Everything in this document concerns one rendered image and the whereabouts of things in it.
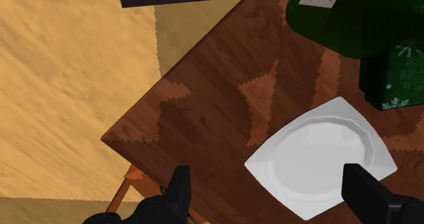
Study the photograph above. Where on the green patterned box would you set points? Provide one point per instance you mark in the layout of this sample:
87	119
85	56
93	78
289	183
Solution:
397	81

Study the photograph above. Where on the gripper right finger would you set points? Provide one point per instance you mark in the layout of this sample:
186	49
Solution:
367	196

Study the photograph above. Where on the white square plate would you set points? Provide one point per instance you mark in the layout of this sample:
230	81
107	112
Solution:
314	157

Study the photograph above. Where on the dark green bottle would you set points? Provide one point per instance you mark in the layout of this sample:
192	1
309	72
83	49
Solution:
357	21

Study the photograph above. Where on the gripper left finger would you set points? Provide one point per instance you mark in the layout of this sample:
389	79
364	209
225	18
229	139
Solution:
179	196

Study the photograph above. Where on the brown wooden table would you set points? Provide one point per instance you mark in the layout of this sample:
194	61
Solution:
215	94

